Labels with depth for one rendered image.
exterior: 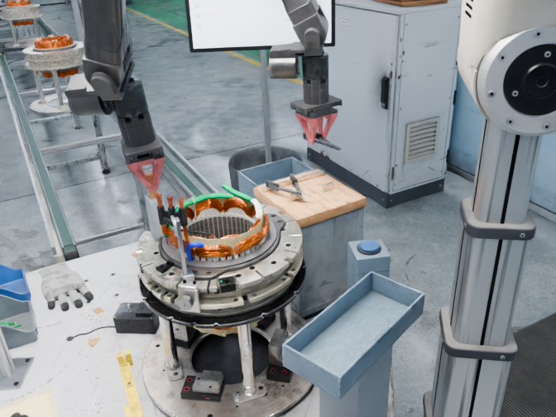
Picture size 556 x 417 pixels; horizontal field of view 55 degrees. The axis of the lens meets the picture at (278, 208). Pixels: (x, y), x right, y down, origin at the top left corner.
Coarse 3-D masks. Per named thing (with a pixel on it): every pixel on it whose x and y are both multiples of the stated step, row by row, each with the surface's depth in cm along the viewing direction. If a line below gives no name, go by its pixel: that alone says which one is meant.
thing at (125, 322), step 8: (120, 304) 130; (136, 304) 130; (144, 304) 128; (120, 312) 128; (128, 312) 128; (136, 312) 126; (144, 312) 126; (152, 312) 126; (120, 320) 126; (128, 320) 126; (136, 320) 125; (144, 320) 125; (152, 320) 125; (120, 328) 127; (128, 328) 127; (136, 328) 127; (144, 328) 126; (152, 328) 126
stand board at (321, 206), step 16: (320, 176) 134; (256, 192) 129; (272, 192) 127; (304, 192) 127; (320, 192) 126; (336, 192) 126; (352, 192) 126; (288, 208) 120; (304, 208) 119; (320, 208) 119; (336, 208) 120; (352, 208) 122; (304, 224) 117
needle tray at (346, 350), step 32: (352, 288) 93; (384, 288) 96; (320, 320) 88; (352, 320) 92; (384, 320) 91; (288, 352) 81; (320, 352) 85; (352, 352) 85; (384, 352) 85; (320, 384) 79; (352, 384) 79; (384, 384) 93; (320, 416) 95; (352, 416) 89; (384, 416) 97
